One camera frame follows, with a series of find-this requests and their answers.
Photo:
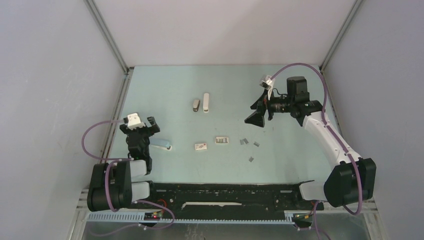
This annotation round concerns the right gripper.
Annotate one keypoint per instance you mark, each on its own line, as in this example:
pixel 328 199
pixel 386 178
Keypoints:
pixel 257 118

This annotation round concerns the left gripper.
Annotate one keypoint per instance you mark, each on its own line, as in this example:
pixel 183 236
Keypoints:
pixel 150 120

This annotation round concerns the light blue stapler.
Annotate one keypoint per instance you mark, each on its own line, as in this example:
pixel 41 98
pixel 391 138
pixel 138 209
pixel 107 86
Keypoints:
pixel 161 144

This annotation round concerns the staple box with barcode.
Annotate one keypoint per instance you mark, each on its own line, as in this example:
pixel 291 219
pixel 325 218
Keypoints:
pixel 221 140

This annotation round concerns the white stapler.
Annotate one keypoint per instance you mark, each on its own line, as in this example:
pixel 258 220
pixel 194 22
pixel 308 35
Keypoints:
pixel 206 102

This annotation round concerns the small grey stapler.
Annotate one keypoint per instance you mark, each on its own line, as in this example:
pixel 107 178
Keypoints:
pixel 196 105

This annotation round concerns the white staple box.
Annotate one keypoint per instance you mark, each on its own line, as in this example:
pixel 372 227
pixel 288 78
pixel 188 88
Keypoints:
pixel 200 146

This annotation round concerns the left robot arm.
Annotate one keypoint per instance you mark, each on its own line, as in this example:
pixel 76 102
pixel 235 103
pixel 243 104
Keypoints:
pixel 110 186

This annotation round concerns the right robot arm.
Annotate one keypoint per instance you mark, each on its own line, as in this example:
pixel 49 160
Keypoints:
pixel 352 177

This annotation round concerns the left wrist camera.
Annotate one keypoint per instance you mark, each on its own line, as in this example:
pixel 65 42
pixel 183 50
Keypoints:
pixel 133 121

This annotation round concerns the left aluminium frame post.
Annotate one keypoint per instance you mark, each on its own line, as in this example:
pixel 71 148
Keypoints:
pixel 95 12

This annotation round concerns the aluminium frame post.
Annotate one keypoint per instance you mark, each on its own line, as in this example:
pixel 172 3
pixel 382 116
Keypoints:
pixel 95 12
pixel 341 33

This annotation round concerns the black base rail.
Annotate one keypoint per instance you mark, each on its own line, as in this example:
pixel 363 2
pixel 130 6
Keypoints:
pixel 229 202

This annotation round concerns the right aluminium frame post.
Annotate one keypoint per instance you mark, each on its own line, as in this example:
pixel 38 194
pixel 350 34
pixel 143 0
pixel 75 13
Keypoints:
pixel 341 33

